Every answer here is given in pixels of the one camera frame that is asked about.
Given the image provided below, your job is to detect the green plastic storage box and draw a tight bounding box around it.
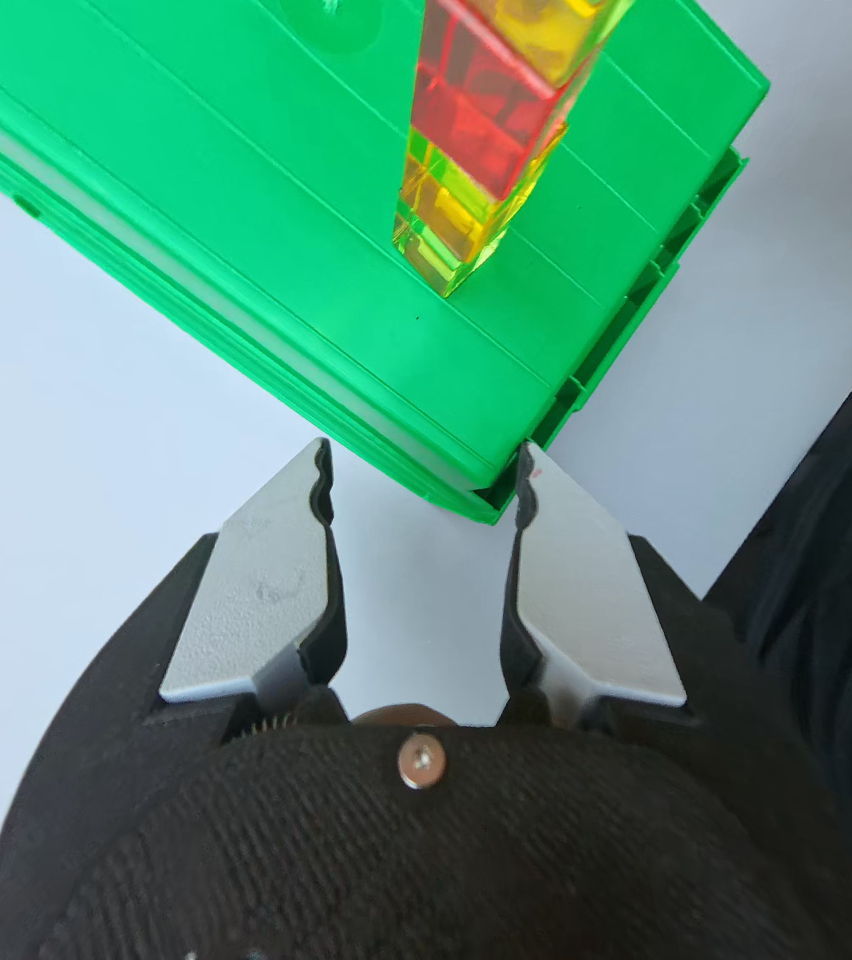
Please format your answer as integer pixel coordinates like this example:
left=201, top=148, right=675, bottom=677
left=0, top=0, right=771, bottom=526

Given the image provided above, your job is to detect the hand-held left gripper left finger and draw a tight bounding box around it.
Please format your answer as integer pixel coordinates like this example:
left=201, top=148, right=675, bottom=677
left=159, top=438, right=349, bottom=711

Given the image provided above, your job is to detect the red transparent cube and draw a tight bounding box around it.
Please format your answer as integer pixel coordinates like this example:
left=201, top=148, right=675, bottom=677
left=408, top=15, right=574, bottom=205

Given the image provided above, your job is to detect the person's black clothing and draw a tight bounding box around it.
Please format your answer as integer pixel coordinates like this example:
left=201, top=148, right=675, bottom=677
left=702, top=318, right=852, bottom=940

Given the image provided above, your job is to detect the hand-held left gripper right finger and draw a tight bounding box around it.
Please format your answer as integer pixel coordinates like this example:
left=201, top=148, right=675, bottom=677
left=500, top=442, right=689, bottom=726

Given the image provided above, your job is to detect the lime transparent cube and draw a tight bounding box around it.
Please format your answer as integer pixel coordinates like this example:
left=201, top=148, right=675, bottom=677
left=391, top=210, right=508, bottom=302

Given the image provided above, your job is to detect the yellow transparent cube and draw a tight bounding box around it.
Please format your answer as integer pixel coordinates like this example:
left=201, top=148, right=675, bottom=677
left=398, top=123, right=549, bottom=265
left=418, top=0, right=635, bottom=100

